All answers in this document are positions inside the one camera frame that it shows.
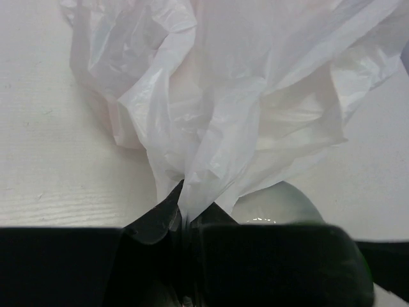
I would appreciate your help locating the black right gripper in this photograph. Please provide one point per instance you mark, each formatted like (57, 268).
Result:
(388, 262)

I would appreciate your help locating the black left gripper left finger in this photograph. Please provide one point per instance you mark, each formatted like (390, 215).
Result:
(55, 266)

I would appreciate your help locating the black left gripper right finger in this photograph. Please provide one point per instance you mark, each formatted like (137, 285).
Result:
(293, 264)

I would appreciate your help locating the white plastic bag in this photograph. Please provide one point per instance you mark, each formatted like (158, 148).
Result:
(231, 97)

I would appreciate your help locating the white oval plate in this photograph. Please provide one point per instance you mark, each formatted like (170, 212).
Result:
(281, 203)

